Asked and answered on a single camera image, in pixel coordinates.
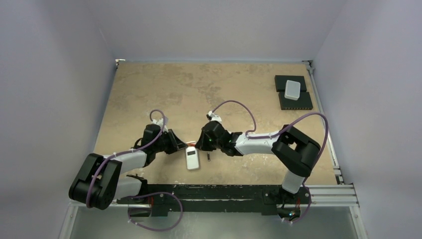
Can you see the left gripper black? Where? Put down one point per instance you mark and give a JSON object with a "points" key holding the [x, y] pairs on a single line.
{"points": [[175, 144]]}

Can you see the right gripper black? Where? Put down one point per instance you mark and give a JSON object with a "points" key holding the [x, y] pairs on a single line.
{"points": [[206, 140]]}

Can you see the white remote control red face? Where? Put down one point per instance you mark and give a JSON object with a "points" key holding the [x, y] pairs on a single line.
{"points": [[192, 158]]}

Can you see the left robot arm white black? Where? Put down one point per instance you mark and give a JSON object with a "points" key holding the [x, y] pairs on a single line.
{"points": [[99, 181]]}

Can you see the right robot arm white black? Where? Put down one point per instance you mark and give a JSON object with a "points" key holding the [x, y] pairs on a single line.
{"points": [[298, 152]]}

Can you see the white plastic box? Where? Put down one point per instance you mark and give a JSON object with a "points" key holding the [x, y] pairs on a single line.
{"points": [[292, 90]]}

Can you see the black tray front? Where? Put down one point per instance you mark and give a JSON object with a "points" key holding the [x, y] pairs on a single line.
{"points": [[304, 102]]}

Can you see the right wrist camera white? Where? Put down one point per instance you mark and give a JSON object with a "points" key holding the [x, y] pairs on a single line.
{"points": [[211, 116]]}

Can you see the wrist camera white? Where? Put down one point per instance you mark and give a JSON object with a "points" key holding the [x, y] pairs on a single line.
{"points": [[162, 123], [211, 116]]}

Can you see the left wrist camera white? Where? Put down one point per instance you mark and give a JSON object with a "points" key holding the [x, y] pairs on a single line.
{"points": [[162, 123]]}

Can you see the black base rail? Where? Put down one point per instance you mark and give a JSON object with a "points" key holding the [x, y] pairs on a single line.
{"points": [[165, 198]]}

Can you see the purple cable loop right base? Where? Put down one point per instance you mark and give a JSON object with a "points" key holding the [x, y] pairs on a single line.
{"points": [[295, 206]]}

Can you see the aluminium frame rail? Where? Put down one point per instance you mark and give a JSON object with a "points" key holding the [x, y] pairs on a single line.
{"points": [[245, 96]]}

